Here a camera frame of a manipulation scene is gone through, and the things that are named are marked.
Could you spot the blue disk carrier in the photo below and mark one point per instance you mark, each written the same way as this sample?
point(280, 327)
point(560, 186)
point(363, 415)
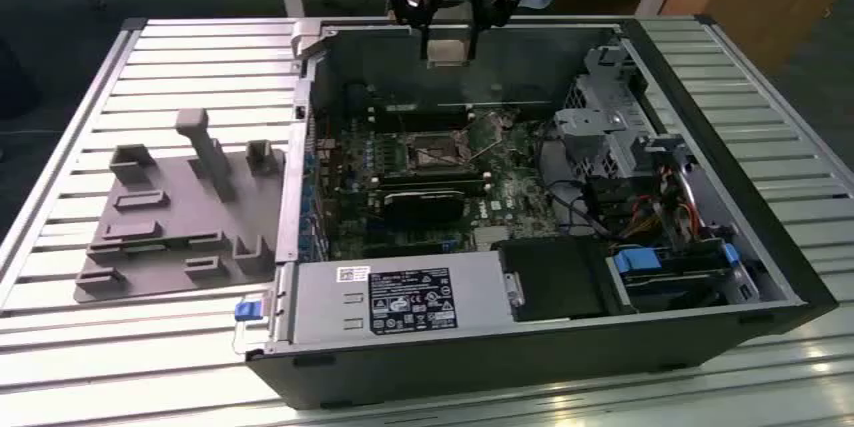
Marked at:
point(636, 259)

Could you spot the silver square CPU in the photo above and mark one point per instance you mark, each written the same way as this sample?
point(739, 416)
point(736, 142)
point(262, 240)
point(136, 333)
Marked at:
point(447, 52)

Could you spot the CPU socket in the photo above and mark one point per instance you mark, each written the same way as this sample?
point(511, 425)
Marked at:
point(433, 152)

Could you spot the black graphics card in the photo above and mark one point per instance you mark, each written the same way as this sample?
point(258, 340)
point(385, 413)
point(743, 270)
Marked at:
point(423, 204)

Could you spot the silver power supply unit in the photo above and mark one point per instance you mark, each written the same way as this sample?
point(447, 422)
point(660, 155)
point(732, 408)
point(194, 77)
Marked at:
point(320, 297)

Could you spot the blue case latch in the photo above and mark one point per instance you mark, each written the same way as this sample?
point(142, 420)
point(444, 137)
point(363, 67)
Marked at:
point(246, 309)

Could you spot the black RAM stick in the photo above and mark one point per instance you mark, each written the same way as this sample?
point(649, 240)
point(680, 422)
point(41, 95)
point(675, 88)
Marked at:
point(427, 180)

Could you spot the small silver chipset heatsink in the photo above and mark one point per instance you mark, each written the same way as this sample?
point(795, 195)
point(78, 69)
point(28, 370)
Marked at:
point(489, 237)

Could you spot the green motherboard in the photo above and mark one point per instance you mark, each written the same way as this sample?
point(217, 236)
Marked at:
point(527, 197)

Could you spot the grey metal drive cage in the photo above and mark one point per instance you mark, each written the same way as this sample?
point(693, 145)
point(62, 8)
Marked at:
point(600, 137)

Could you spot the black drive shroud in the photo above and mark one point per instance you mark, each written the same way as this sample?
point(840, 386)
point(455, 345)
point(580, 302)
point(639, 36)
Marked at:
point(553, 277)

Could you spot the grey parts rack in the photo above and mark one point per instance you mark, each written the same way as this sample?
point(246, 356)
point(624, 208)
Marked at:
point(173, 227)

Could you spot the black open PC case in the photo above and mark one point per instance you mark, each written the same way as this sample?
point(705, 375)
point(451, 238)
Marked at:
point(467, 377)

